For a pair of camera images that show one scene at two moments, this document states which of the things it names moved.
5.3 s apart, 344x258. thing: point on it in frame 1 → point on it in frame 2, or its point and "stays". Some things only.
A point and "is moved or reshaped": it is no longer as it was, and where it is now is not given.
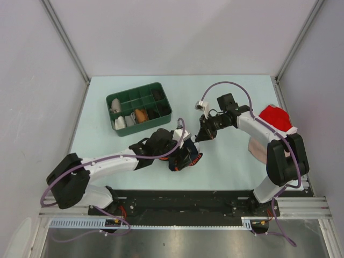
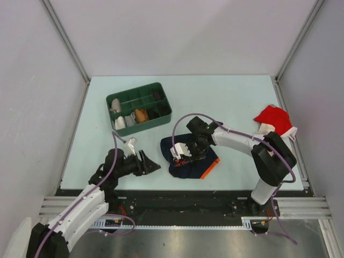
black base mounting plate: (184, 205) stays
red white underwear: (279, 118) stays
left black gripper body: (175, 157) → (131, 165)
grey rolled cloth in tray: (130, 120) stays
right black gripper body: (213, 124) → (197, 149)
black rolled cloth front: (153, 113) stays
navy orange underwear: (185, 156) is moved or reshaped
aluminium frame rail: (288, 207) stays
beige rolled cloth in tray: (115, 106) stays
